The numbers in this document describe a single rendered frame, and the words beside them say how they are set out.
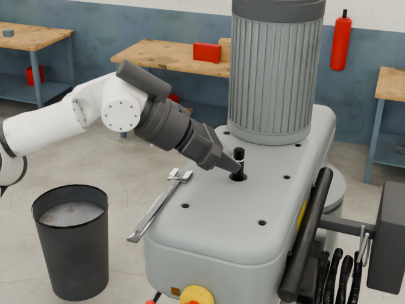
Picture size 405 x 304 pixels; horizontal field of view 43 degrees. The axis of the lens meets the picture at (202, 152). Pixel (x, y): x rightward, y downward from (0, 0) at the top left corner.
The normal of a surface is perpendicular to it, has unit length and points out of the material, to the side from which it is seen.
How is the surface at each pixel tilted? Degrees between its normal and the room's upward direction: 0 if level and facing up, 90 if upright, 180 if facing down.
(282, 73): 90
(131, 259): 0
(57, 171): 0
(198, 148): 89
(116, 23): 90
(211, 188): 0
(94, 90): 94
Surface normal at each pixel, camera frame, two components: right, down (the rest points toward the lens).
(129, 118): 0.15, 0.52
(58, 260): -0.25, 0.51
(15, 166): 0.98, 0.15
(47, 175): 0.01, -0.88
